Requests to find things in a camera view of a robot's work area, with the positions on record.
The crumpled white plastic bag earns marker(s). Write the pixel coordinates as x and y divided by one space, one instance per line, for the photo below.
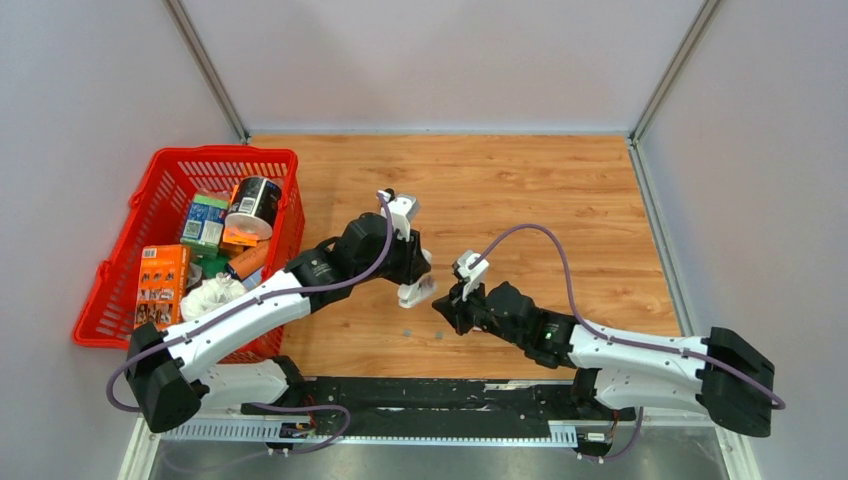
209 295

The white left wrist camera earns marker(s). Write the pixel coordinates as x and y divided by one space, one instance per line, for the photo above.
401 209

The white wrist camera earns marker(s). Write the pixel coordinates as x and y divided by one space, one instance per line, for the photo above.
470 268
401 209

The green blue carton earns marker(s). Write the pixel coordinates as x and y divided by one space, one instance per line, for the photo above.
204 224

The orange snack packet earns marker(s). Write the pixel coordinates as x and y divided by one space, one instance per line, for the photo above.
238 238

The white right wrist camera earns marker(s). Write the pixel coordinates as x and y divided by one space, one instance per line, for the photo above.
470 268

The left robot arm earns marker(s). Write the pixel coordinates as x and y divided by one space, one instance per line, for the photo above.
169 376

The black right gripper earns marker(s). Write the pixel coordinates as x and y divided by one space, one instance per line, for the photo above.
455 309

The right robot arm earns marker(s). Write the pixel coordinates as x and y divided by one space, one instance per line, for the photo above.
721 375

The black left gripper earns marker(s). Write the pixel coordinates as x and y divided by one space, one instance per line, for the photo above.
413 265

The orange product box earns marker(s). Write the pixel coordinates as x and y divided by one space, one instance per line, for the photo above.
162 283

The red plastic basket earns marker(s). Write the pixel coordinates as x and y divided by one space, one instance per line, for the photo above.
157 211

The orange tube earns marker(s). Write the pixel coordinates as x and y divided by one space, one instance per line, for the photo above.
248 262

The white stapler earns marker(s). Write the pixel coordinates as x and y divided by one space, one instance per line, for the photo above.
411 295

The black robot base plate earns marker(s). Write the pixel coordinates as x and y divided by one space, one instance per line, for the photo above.
452 408

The black white cylindrical can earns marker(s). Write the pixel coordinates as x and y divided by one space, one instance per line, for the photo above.
269 194

